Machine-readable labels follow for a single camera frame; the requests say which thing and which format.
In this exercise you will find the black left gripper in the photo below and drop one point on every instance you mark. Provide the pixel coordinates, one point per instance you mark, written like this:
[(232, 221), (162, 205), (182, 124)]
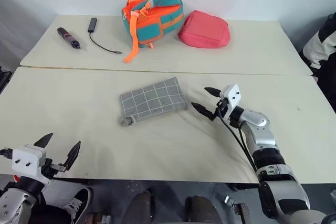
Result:
[(47, 169)]

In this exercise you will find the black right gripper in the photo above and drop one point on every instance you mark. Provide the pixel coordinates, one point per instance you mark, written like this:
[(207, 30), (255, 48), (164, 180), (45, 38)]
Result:
[(221, 108)]

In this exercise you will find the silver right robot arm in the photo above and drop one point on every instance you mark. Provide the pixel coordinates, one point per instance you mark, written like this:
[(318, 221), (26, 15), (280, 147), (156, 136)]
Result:
[(265, 134)]

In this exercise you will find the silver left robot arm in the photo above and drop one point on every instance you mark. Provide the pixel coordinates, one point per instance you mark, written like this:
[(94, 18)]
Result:
[(18, 197)]

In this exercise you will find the grey checked pouch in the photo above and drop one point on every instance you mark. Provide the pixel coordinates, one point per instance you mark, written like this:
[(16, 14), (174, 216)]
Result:
[(152, 98)]

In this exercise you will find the cream table cover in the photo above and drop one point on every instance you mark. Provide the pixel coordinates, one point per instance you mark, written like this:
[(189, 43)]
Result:
[(162, 145), (236, 58)]

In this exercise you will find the black and white sneaker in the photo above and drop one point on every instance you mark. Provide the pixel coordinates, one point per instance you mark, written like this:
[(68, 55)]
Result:
[(77, 203)]

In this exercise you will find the pink fabric pouch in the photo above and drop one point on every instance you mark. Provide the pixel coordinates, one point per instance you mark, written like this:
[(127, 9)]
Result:
[(204, 31)]

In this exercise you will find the black object at table edge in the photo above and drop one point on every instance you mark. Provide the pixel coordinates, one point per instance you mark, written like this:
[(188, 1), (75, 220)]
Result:
[(4, 79)]

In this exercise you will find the teal and orange backpack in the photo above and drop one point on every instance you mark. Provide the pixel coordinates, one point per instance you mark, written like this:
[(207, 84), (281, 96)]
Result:
[(155, 22)]

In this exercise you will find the dark rounded shape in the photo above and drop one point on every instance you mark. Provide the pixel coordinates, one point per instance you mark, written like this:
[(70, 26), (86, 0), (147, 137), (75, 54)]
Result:
[(140, 207), (204, 209)]

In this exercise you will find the small caster wheel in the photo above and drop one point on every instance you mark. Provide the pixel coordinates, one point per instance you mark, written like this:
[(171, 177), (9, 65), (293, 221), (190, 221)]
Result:
[(229, 200)]

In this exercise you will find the black and red marker pen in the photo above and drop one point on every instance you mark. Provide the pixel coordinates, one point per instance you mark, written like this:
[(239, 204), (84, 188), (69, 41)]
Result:
[(67, 37)]

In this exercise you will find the person in black white jacket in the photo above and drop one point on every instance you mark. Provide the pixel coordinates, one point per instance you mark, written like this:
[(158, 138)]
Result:
[(319, 48)]

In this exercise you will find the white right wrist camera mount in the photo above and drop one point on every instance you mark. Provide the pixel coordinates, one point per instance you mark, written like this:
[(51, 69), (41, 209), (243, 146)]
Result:
[(232, 95)]

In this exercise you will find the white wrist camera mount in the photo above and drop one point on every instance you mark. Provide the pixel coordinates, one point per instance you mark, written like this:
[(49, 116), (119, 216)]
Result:
[(232, 95), (26, 159)]

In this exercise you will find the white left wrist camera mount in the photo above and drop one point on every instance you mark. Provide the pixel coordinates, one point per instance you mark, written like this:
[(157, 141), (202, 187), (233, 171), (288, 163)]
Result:
[(26, 159)]

